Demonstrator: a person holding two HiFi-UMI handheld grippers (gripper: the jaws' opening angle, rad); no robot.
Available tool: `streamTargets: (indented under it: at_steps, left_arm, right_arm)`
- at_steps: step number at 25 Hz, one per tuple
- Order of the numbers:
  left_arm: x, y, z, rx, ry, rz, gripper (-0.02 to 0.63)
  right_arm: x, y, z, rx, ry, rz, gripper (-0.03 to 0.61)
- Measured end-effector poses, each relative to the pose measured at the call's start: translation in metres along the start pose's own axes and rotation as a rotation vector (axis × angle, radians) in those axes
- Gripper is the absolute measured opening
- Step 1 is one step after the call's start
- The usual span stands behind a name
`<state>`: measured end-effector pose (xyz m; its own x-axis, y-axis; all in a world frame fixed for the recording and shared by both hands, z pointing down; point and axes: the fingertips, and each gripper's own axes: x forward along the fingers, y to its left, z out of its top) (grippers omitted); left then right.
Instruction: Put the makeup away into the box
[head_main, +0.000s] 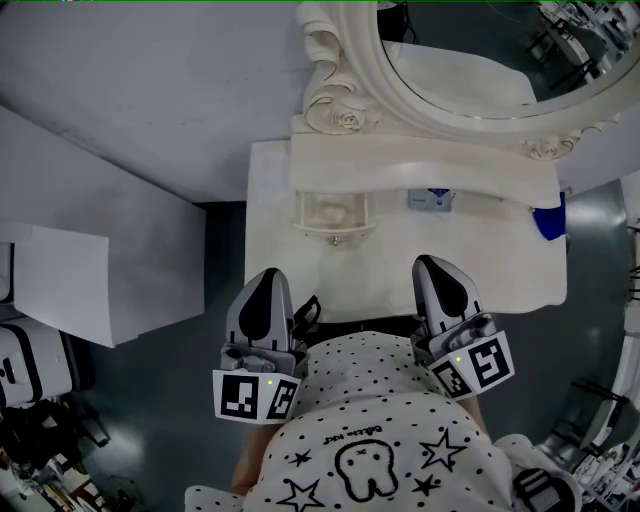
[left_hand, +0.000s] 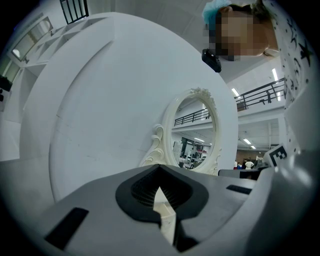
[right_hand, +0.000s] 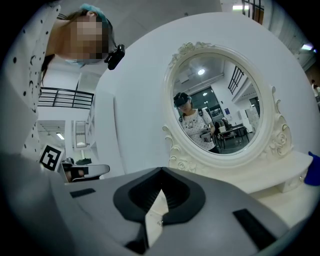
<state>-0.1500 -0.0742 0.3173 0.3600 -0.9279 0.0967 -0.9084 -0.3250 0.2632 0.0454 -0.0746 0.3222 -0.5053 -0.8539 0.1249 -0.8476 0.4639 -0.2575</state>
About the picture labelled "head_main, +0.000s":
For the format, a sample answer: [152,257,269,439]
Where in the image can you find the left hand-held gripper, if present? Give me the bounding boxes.
[211,269,308,426]

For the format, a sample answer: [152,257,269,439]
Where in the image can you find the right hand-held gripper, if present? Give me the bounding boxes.
[409,255,517,401]

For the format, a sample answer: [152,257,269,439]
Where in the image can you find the small white drawer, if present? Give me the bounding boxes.
[292,189,377,239]

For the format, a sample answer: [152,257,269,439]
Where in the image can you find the small pink object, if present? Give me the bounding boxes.
[312,197,351,226]

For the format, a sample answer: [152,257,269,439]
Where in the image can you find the person's left forearm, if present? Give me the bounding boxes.
[230,423,284,496]

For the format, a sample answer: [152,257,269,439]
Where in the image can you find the person's right forearm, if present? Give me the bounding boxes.
[457,397,489,436]

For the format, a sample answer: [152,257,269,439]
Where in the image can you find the white box blue print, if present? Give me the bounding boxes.
[407,187,456,214]

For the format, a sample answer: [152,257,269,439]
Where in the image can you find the ornate white dressing table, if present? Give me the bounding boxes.
[243,139,569,321]

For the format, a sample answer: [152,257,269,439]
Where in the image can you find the person's black trousers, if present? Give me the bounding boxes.
[309,319,416,346]

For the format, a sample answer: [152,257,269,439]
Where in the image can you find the person's white dotted shirt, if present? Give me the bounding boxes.
[184,329,584,512]

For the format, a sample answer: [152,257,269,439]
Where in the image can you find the white vanity upper shelf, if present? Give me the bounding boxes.
[289,130,561,211]

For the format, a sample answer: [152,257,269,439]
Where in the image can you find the blue cloth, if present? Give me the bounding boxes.
[532,192,568,242]

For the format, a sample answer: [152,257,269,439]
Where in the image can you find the large white cabinet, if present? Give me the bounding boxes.
[0,104,208,349]

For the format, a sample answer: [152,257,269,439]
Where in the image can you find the white case black trim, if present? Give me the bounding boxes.
[0,323,76,407]

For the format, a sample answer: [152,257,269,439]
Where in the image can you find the pile of dark equipment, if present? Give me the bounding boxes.
[0,399,131,512]

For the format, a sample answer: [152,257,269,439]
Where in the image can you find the black frame chair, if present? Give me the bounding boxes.
[542,379,640,454]

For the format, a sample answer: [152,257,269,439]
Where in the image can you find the oval mirror white carved frame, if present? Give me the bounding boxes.
[294,0,640,161]

